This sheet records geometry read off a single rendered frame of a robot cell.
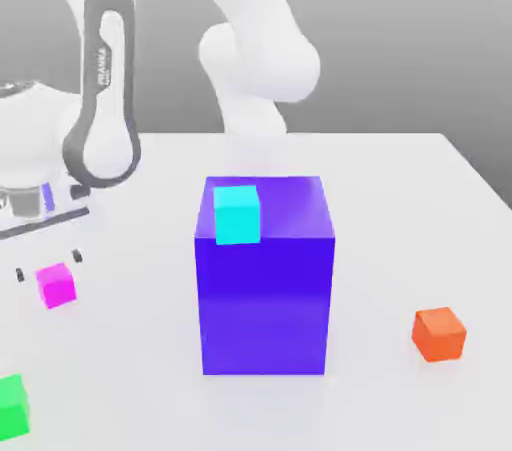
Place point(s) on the small cyan cube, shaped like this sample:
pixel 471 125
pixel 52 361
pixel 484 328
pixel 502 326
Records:
pixel 237 215

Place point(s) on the small green cube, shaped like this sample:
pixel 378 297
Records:
pixel 12 407

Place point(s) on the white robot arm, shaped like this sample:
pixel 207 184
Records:
pixel 256 59

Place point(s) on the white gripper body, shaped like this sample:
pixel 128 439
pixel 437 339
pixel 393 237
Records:
pixel 44 224

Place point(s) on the large purple box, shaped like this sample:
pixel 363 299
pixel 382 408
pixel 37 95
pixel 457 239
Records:
pixel 264 307

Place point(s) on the small magenta cube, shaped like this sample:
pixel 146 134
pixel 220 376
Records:
pixel 56 286

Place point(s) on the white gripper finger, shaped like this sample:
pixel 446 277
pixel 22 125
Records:
pixel 19 275
pixel 76 256

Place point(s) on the small orange cube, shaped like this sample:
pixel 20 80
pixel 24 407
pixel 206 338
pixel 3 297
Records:
pixel 438 335

